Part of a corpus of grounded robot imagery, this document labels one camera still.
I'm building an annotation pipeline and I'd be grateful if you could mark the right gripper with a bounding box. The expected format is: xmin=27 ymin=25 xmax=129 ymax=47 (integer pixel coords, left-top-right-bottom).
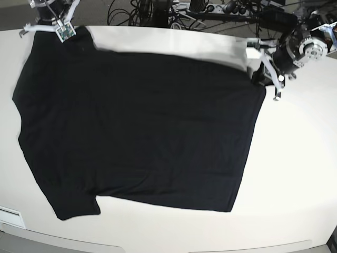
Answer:
xmin=19 ymin=0 xmax=80 ymax=37

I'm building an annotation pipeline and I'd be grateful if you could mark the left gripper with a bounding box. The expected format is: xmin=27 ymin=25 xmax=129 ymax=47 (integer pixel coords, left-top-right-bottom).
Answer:
xmin=251 ymin=39 xmax=296 ymax=100

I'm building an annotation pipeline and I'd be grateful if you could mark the black T-shirt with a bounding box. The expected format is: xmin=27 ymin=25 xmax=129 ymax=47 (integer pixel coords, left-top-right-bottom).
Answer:
xmin=13 ymin=27 xmax=266 ymax=220

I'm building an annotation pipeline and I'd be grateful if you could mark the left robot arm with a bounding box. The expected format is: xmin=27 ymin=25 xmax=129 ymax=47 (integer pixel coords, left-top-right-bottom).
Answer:
xmin=246 ymin=11 xmax=336 ymax=101

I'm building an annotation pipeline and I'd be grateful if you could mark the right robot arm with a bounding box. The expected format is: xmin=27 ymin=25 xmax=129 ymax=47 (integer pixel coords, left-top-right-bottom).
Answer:
xmin=19 ymin=0 xmax=80 ymax=43

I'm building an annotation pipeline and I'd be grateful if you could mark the black equipment box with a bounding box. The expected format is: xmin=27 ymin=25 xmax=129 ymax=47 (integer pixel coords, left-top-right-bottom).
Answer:
xmin=260 ymin=9 xmax=298 ymax=27

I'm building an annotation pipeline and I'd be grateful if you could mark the white power strip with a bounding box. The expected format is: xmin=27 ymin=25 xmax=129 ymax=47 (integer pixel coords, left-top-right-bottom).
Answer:
xmin=205 ymin=1 xmax=249 ymax=15

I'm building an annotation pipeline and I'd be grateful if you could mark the white label plate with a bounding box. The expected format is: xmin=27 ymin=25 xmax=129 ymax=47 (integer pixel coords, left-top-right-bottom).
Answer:
xmin=0 ymin=206 xmax=26 ymax=229

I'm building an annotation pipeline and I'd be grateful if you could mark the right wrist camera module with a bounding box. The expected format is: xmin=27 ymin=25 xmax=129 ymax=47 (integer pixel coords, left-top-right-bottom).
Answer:
xmin=56 ymin=22 xmax=76 ymax=43

